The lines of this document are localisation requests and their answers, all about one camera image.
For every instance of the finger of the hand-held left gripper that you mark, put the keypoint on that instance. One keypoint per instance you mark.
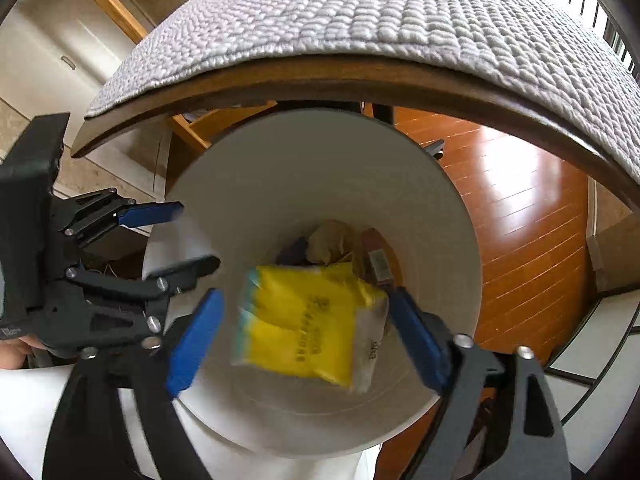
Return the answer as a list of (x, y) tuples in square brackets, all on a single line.
[(150, 214), (190, 269)]

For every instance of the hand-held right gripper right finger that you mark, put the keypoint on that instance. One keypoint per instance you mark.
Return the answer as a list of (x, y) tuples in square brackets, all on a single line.
[(415, 340)]

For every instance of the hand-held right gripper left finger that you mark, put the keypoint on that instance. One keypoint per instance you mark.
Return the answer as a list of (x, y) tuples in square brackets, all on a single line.
[(197, 340)]

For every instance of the yellow packet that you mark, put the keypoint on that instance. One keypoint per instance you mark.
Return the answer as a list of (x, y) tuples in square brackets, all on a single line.
[(300, 325)]

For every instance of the beige bandage roll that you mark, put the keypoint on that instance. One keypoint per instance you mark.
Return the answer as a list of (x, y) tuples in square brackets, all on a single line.
[(327, 240)]

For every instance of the white trash bin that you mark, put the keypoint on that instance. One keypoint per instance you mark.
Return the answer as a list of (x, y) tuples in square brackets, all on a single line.
[(300, 170)]

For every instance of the person's left hand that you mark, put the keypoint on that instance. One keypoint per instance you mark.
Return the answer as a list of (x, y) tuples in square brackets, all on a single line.
[(17, 355)]

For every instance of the lavender quilted blanket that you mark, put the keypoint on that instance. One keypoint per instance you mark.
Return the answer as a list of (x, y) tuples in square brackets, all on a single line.
[(350, 10)]

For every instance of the dark window railing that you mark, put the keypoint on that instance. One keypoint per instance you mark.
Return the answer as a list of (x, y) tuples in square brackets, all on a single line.
[(607, 30)]

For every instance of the black metal chair frame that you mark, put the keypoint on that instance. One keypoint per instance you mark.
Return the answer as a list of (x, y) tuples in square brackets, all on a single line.
[(617, 332)]

